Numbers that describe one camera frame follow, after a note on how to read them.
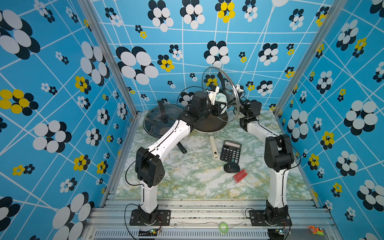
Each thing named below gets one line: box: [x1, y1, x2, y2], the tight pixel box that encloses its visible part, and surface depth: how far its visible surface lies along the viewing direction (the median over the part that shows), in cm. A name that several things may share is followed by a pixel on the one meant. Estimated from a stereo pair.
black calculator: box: [220, 139, 242, 165], surface depth 98 cm
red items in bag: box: [233, 169, 249, 183], surface depth 89 cm
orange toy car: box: [309, 225, 324, 236], surface depth 70 cm
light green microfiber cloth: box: [215, 92, 228, 110], surface depth 74 cm
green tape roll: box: [219, 222, 229, 234], surface depth 72 cm
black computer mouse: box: [223, 162, 240, 173], surface depth 90 cm
